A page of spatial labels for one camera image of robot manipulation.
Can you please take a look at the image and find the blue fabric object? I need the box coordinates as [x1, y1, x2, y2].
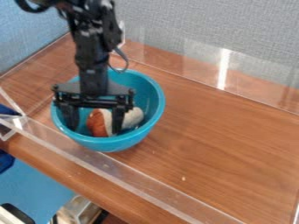
[0, 104, 21, 175]

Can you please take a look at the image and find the clear acrylic barrier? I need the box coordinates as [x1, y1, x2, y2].
[0, 87, 249, 224]
[119, 22, 299, 115]

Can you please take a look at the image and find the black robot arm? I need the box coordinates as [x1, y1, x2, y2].
[14, 0, 135, 133]

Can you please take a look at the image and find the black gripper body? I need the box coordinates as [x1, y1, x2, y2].
[50, 65, 135, 111]

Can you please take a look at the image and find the black cable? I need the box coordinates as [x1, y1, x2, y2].
[106, 46, 131, 74]

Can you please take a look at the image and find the clear acrylic back barrier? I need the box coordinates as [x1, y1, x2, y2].
[119, 22, 299, 115]

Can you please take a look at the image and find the toy mushroom brown cap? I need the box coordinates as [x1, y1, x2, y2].
[85, 106, 145, 138]

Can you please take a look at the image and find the black and white object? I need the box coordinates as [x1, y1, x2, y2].
[0, 204, 36, 224]

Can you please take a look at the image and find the metal table frame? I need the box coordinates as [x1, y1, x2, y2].
[48, 195, 102, 224]

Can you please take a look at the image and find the clear acrylic front barrier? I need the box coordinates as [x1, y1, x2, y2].
[0, 87, 249, 224]

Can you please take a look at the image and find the blue plastic bowl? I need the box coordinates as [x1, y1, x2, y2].
[50, 70, 165, 152]

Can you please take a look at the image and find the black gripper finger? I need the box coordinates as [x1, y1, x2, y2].
[112, 106, 125, 134]
[60, 105, 80, 130]

